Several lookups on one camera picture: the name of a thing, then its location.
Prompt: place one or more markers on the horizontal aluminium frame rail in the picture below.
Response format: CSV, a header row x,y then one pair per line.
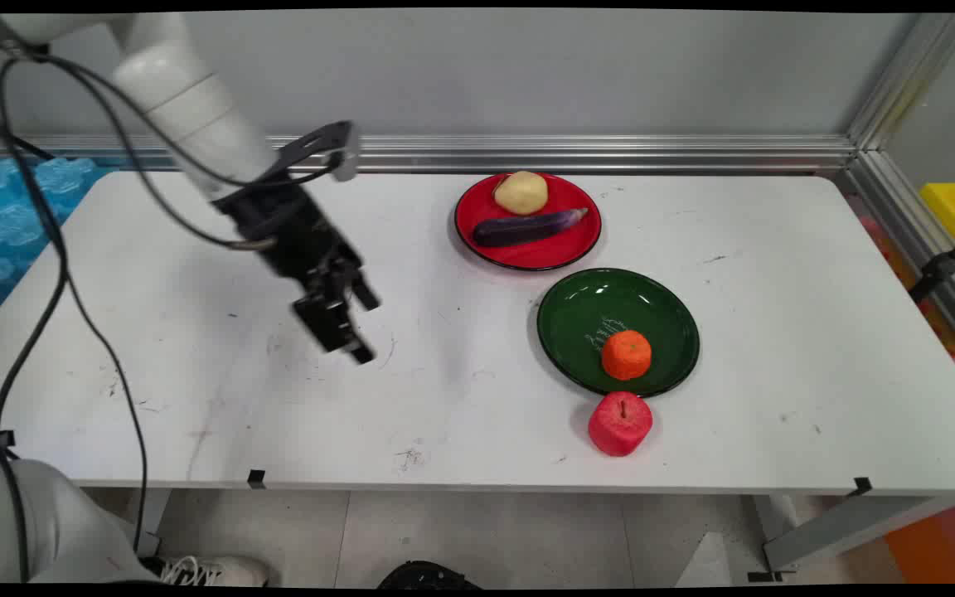
x,y
610,153

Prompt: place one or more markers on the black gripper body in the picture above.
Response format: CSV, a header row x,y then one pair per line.
x,y
287,224

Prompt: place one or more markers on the purple eggplant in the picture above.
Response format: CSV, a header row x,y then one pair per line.
x,y
523,229

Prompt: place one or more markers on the yellow potato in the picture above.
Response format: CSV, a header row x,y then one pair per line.
x,y
521,192

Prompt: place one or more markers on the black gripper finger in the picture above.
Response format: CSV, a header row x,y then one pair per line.
x,y
332,323
361,288

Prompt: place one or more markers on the white table leg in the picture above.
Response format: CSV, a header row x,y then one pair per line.
x,y
152,518

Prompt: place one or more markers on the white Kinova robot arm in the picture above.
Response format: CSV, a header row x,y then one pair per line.
x,y
187,108

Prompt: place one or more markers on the black round object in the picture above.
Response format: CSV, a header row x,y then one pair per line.
x,y
428,575

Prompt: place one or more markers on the blue bubble wrap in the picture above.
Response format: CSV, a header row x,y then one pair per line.
x,y
5,232

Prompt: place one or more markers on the orange box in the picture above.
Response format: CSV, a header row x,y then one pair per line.
x,y
942,543

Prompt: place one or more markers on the orange tangerine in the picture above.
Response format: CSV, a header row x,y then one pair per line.
x,y
627,355

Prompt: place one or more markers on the red plate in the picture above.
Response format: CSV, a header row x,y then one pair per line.
x,y
527,249

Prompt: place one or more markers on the aluminium frame post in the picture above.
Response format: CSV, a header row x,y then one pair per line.
x,y
913,79

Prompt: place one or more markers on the white sneaker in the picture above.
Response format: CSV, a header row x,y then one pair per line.
x,y
220,572

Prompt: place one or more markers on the red apple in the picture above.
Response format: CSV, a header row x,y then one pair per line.
x,y
620,424

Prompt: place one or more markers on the black tape piece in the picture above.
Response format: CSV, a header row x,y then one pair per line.
x,y
256,478
862,486

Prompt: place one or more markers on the aluminium side frame rail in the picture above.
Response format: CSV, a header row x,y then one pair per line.
x,y
908,215

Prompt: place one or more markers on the green plate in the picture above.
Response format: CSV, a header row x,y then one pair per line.
x,y
585,315

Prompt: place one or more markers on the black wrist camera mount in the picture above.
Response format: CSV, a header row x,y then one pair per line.
x,y
320,143

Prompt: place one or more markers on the grey table leg brace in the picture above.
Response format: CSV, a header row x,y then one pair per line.
x,y
842,526

